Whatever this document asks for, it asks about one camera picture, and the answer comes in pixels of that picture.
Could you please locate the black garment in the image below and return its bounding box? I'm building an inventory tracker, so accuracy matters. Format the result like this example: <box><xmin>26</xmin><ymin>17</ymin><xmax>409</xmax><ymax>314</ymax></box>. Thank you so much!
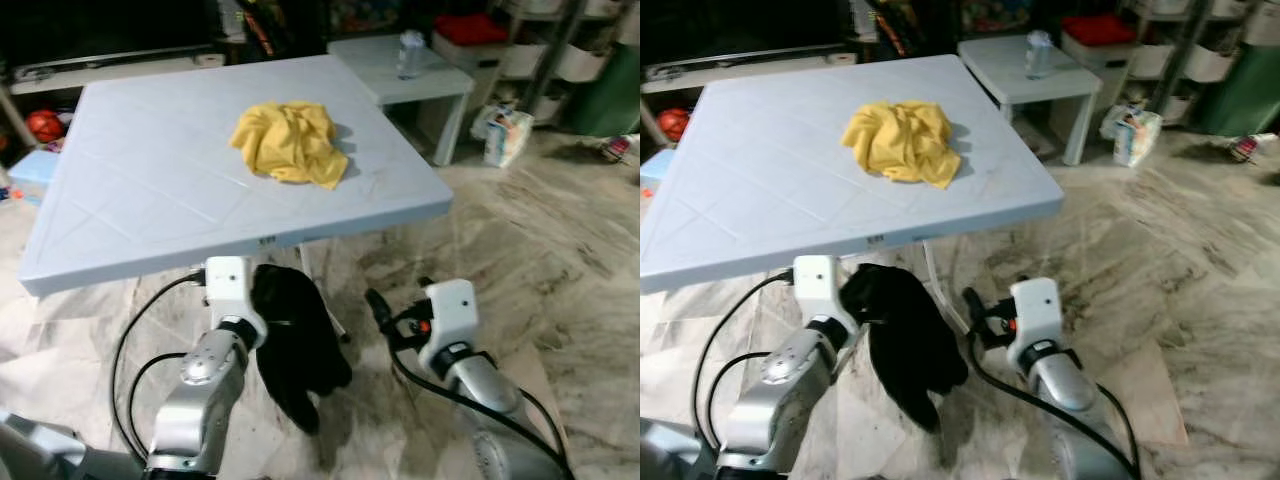
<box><xmin>250</xmin><ymin>264</ymin><xmax>353</xmax><ymax>436</ymax></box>
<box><xmin>840</xmin><ymin>264</ymin><xmax>969</xmax><ymax>433</ymax></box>

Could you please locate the yellow shirt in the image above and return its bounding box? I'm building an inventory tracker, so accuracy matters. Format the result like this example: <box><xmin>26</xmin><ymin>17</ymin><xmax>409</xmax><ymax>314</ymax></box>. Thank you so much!
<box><xmin>228</xmin><ymin>100</ymin><xmax>351</xmax><ymax>191</ymax></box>
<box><xmin>840</xmin><ymin>100</ymin><xmax>963</xmax><ymax>191</ymax></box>

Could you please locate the printed paper pack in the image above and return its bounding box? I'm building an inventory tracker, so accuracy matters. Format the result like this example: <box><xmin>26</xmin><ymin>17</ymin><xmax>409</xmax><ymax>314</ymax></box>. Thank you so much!
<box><xmin>1112</xmin><ymin>105</ymin><xmax>1164</xmax><ymax>168</ymax></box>
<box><xmin>483</xmin><ymin>105</ymin><xmax>536</xmax><ymax>168</ymax></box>

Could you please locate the pale grey folding table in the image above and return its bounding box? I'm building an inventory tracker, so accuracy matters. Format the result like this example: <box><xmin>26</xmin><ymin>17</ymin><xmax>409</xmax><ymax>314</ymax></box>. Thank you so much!
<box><xmin>18</xmin><ymin>53</ymin><xmax>456</xmax><ymax>341</ymax></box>
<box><xmin>640</xmin><ymin>53</ymin><xmax>1066</xmax><ymax>336</ymax></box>

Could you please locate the small white side table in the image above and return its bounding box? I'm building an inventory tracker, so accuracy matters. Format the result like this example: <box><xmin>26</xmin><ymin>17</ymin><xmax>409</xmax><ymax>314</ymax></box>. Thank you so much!
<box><xmin>957</xmin><ymin>33</ymin><xmax>1104</xmax><ymax>167</ymax></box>
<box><xmin>327</xmin><ymin>33</ymin><xmax>476</xmax><ymax>167</ymax></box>

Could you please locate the clear water bottle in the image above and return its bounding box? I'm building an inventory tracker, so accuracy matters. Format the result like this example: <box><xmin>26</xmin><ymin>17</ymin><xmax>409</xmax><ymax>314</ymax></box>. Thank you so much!
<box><xmin>397</xmin><ymin>29</ymin><xmax>427</xmax><ymax>81</ymax></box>
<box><xmin>1025</xmin><ymin>29</ymin><xmax>1055</xmax><ymax>81</ymax></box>

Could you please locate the red cloth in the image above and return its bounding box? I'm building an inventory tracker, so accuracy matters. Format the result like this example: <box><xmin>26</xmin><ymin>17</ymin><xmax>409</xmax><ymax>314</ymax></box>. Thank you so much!
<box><xmin>1060</xmin><ymin>12</ymin><xmax>1138</xmax><ymax>47</ymax></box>
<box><xmin>433</xmin><ymin>12</ymin><xmax>509</xmax><ymax>47</ymax></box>

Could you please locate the green bin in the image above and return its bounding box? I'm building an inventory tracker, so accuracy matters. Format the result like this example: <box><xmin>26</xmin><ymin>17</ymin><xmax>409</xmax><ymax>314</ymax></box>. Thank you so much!
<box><xmin>572</xmin><ymin>40</ymin><xmax>640</xmax><ymax>138</ymax></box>
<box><xmin>1200</xmin><ymin>40</ymin><xmax>1280</xmax><ymax>138</ymax></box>

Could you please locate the metal storage shelf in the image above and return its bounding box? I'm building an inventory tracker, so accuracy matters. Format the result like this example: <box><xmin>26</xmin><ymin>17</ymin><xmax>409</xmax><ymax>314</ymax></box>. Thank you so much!
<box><xmin>500</xmin><ymin>0</ymin><xmax>640</xmax><ymax>126</ymax></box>
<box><xmin>1130</xmin><ymin>0</ymin><xmax>1280</xmax><ymax>126</ymax></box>

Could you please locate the white television stand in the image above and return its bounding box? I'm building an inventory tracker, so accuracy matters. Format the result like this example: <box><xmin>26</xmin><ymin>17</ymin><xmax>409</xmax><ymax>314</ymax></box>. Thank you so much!
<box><xmin>645</xmin><ymin>50</ymin><xmax>861</xmax><ymax>96</ymax></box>
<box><xmin>10</xmin><ymin>50</ymin><xmax>226</xmax><ymax>96</ymax></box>

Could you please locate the orange basketball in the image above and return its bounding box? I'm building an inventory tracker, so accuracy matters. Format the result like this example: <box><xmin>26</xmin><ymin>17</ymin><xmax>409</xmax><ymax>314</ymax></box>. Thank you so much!
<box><xmin>25</xmin><ymin>109</ymin><xmax>66</xmax><ymax>144</ymax></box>
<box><xmin>655</xmin><ymin>108</ymin><xmax>693</xmax><ymax>143</ymax></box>

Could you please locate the black television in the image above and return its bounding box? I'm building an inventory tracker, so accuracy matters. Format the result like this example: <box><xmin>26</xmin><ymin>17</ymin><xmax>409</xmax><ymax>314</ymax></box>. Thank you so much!
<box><xmin>0</xmin><ymin>0</ymin><xmax>216</xmax><ymax>66</ymax></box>
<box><xmin>640</xmin><ymin>0</ymin><xmax>851</xmax><ymax>63</ymax></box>

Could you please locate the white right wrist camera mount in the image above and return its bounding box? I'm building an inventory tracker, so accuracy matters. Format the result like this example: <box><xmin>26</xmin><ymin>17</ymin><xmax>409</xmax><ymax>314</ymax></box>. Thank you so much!
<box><xmin>1007</xmin><ymin>277</ymin><xmax>1066</xmax><ymax>371</ymax></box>
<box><xmin>418</xmin><ymin>279</ymin><xmax>481</xmax><ymax>373</ymax></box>

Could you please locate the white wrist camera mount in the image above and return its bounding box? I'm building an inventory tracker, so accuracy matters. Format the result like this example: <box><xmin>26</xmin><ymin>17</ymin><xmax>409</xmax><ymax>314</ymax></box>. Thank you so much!
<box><xmin>418</xmin><ymin>279</ymin><xmax>481</xmax><ymax>373</ymax></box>
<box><xmin>1007</xmin><ymin>277</ymin><xmax>1066</xmax><ymax>371</ymax></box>
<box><xmin>793</xmin><ymin>255</ymin><xmax>846</xmax><ymax>326</ymax></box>
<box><xmin>204</xmin><ymin>256</ymin><xmax>256</xmax><ymax>326</ymax></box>

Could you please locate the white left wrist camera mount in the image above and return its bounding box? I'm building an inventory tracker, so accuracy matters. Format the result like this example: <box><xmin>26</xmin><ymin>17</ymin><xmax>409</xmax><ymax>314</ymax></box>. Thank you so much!
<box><xmin>793</xmin><ymin>255</ymin><xmax>846</xmax><ymax>326</ymax></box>
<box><xmin>204</xmin><ymin>256</ymin><xmax>256</xmax><ymax>326</ymax></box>

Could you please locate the long black left arm cable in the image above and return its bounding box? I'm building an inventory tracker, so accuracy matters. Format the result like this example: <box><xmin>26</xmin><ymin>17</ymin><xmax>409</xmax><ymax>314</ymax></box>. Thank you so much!
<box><xmin>693</xmin><ymin>270</ymin><xmax>801</xmax><ymax>451</ymax></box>
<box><xmin>110</xmin><ymin>272</ymin><xmax>211</xmax><ymax>461</ymax></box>

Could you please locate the short black left arm cable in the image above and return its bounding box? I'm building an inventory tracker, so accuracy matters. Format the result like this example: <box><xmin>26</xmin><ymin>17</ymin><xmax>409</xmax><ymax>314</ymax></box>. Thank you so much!
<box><xmin>710</xmin><ymin>350</ymin><xmax>776</xmax><ymax>451</ymax></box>
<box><xmin>128</xmin><ymin>350</ymin><xmax>191</xmax><ymax>451</ymax></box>

